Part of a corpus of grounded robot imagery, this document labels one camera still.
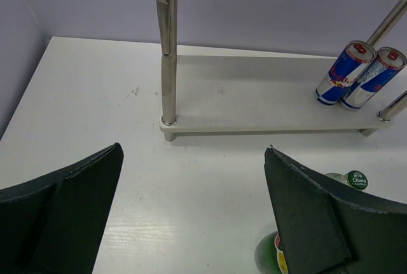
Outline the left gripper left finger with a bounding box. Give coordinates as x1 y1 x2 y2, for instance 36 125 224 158
1 143 124 273

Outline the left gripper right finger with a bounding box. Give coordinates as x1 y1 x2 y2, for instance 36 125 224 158
264 147 406 273

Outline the green bottle gold neck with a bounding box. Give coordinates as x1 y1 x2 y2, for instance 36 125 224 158
255 231 289 274

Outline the beige two-tier shelf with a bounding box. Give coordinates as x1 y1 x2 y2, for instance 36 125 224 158
156 0 406 141

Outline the rear clear glass bottle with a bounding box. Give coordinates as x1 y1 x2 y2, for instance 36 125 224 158
326 170 368 191

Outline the left red bull can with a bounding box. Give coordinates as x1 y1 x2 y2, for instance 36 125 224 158
315 40 376 106

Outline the red bull can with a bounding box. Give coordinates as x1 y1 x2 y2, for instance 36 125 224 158
315 40 376 106
340 47 406 111

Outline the right red bull can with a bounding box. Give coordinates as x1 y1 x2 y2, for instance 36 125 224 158
340 47 406 111

